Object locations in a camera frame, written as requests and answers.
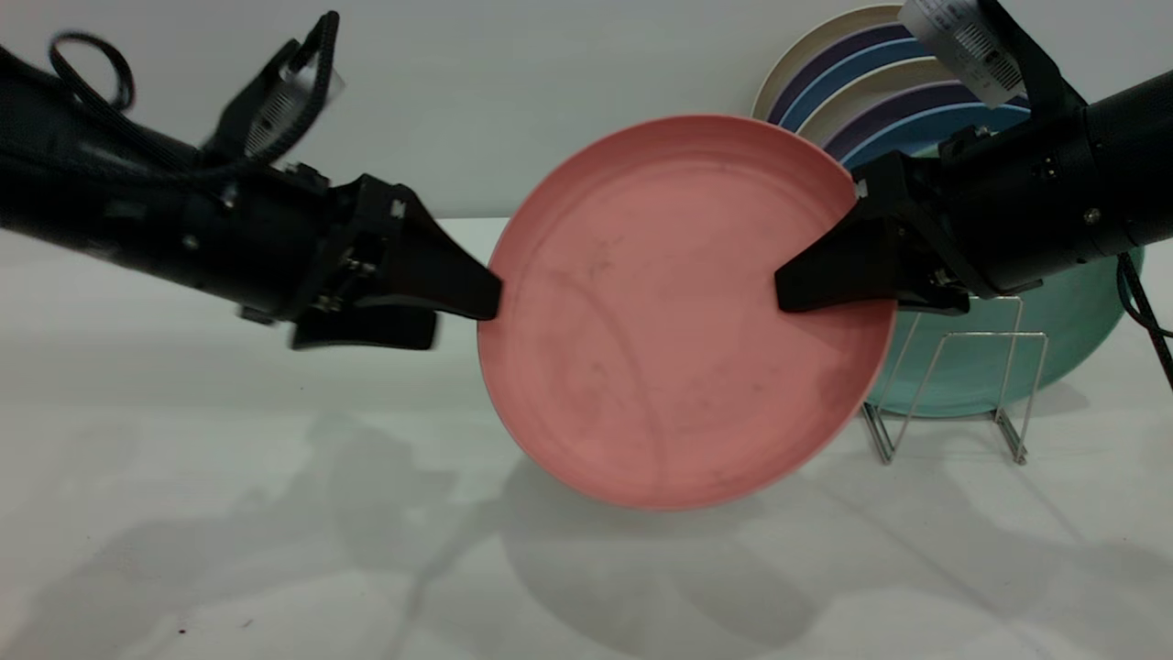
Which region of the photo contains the white right cable tag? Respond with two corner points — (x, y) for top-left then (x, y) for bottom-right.
(898, 0), (1027, 108)

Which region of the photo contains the pink plate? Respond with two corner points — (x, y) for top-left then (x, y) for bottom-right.
(477, 115), (897, 512)

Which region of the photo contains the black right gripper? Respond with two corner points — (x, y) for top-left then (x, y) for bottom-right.
(774, 105), (1102, 315)

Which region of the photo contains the white cable tag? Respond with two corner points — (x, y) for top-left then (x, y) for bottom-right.
(247, 60), (346, 157)
(898, 0), (1027, 108)

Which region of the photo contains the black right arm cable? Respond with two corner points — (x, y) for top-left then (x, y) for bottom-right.
(1116, 252), (1173, 395)

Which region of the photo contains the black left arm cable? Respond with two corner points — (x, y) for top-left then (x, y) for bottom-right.
(48, 11), (342, 189)

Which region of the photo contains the metal wire plate rack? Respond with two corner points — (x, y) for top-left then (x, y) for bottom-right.
(860, 295), (1048, 467)

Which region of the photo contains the beige plate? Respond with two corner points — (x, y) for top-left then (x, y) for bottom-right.
(751, 5), (908, 120)
(795, 57), (959, 138)

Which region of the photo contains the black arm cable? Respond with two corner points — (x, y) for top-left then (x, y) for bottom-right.
(48, 11), (342, 189)
(1116, 252), (1173, 395)

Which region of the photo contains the purple plate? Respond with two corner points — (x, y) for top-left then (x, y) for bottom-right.
(765, 23), (913, 125)
(822, 82), (986, 152)

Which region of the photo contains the white left cable tag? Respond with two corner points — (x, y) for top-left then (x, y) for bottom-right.
(247, 60), (346, 157)

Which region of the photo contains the green plate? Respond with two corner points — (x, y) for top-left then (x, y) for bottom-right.
(866, 137), (1146, 419)

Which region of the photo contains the blue plate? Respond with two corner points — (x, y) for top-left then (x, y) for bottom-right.
(839, 103), (1032, 171)
(779, 38), (931, 129)

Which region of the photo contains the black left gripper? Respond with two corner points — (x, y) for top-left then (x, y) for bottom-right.
(183, 151), (504, 352)

